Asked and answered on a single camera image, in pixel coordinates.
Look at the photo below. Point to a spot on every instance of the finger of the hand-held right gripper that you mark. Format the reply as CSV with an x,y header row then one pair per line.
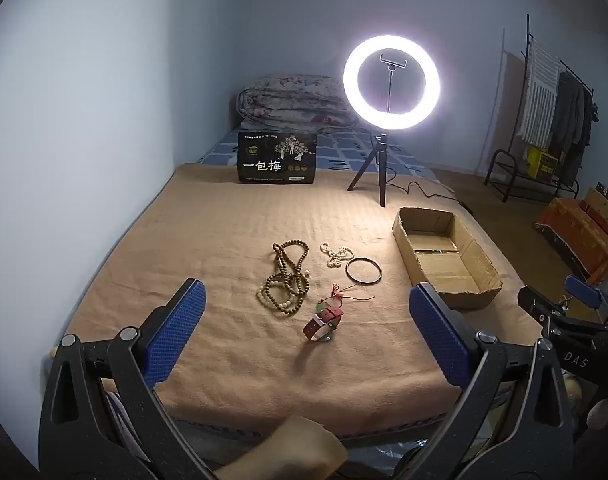
x,y
536,305
584,290

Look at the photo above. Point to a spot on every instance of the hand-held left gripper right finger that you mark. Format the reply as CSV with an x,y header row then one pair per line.
x,y
436,325

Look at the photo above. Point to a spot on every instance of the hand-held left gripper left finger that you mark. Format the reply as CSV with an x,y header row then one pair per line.
x,y
181,325

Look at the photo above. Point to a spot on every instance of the cardboard box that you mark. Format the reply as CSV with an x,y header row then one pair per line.
x,y
434,265

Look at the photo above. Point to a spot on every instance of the thin dark bangle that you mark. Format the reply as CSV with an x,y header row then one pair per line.
x,y
347,270

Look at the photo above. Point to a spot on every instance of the person's right forearm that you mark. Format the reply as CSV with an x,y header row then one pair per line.
x,y
606,417

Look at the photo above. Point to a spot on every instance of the wooden crate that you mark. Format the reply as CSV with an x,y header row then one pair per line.
x,y
604,207

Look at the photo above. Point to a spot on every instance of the yellow box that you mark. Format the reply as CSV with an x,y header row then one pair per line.
x,y
541,162

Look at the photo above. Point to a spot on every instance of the black clothes rack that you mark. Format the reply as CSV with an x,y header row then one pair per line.
x,y
504,160

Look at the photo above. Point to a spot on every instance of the beige cloth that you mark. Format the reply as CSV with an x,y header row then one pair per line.
x,y
284,452

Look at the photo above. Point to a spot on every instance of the dark hanging clothes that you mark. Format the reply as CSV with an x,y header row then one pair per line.
x,y
571,115

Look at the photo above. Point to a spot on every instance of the black printed box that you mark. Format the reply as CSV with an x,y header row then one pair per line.
x,y
276,160

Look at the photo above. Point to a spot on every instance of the blue patterned bed sheet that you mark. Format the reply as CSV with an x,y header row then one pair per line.
x,y
339,152

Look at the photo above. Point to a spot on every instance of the white striped towel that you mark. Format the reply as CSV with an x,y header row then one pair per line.
x,y
539,90

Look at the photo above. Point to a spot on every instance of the folded floral quilt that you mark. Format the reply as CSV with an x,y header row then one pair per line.
x,y
294,102

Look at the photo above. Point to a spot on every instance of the phone clamp on pole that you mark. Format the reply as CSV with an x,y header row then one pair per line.
x,y
392,62

